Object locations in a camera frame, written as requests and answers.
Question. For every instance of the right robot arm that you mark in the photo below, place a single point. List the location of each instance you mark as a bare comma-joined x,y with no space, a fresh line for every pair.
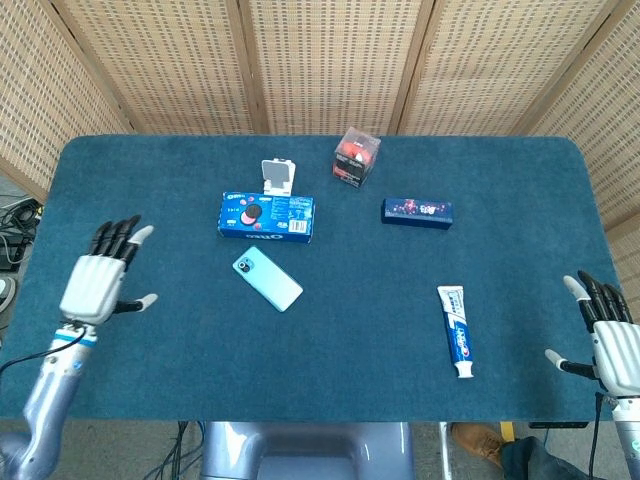
627,435

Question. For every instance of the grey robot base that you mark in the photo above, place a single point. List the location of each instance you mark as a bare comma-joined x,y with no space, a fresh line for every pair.
307,450

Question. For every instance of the blue jeans leg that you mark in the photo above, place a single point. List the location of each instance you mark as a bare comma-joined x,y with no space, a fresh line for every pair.
535,460

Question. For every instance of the teal smartphone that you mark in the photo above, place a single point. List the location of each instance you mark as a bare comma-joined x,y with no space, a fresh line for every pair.
267,278

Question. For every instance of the black flat device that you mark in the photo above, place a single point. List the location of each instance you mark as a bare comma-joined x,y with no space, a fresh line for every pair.
558,425

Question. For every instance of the blue white toothpaste tube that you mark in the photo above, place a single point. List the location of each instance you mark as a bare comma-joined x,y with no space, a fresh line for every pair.
457,330

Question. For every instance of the clear cube box red toy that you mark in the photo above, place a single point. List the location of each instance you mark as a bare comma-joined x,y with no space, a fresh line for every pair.
354,157

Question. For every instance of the dark blue rectangular box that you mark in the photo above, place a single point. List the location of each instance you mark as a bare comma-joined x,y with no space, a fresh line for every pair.
418,213

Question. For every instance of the small white case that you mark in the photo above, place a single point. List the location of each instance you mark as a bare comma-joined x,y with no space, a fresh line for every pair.
278,176

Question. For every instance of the blue Oreo cookie box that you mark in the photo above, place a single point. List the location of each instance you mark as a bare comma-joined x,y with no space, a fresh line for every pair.
267,218

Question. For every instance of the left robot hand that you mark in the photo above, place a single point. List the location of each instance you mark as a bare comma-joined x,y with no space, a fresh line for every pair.
97,285

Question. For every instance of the woven bamboo folding screen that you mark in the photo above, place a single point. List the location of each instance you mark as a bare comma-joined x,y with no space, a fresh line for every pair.
320,65

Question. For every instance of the blue table mat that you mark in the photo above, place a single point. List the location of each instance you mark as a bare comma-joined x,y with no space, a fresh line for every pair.
350,325

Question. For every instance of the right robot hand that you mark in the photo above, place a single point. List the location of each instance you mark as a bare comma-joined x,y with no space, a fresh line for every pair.
612,355

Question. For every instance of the brown shoe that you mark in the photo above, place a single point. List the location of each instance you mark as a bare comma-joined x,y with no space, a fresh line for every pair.
479,442

